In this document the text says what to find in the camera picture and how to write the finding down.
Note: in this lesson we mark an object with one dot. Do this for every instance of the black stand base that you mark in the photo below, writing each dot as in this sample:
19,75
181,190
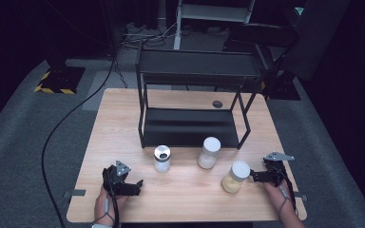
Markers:
282,87

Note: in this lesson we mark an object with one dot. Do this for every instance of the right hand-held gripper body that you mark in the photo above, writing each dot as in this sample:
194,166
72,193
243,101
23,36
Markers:
275,172

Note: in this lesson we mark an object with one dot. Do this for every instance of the black two-tier metal rack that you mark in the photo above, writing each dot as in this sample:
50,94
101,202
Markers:
190,126

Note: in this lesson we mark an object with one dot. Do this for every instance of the jar with yellow powder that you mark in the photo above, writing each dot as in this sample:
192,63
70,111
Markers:
234,179

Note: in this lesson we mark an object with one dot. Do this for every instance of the grey tape strip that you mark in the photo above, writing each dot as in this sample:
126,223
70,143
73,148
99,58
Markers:
75,193
301,196

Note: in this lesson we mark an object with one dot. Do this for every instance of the yellow-black striped stand base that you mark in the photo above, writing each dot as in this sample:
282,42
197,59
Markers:
60,80

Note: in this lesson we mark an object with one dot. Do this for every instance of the white-lidded jar with white powder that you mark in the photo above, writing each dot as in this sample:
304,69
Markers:
209,153

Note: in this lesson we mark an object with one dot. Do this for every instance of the white metal stand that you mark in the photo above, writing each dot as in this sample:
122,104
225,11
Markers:
212,12

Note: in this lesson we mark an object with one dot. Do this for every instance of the person's right hand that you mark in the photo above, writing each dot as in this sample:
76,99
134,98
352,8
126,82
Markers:
277,196

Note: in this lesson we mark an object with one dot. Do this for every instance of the white wristband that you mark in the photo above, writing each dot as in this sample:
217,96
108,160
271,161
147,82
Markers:
101,226

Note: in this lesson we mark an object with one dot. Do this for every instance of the silver-lidded shaker jar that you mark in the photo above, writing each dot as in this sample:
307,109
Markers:
162,158

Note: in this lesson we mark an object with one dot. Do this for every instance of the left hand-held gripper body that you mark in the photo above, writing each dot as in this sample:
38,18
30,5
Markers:
116,183

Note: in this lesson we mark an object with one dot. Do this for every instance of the dark panel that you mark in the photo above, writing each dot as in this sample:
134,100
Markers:
316,38

